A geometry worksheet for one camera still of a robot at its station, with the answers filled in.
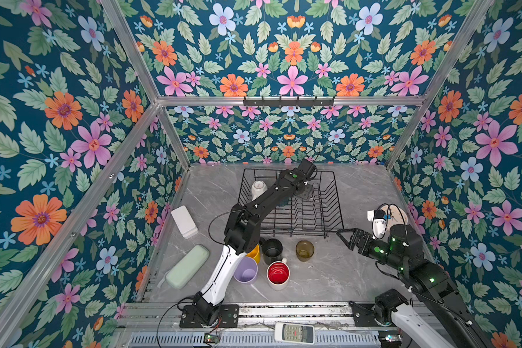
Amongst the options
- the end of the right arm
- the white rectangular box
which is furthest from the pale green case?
the end of the right arm

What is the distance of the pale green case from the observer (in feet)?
2.66

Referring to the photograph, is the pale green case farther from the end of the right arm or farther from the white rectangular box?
the end of the right arm
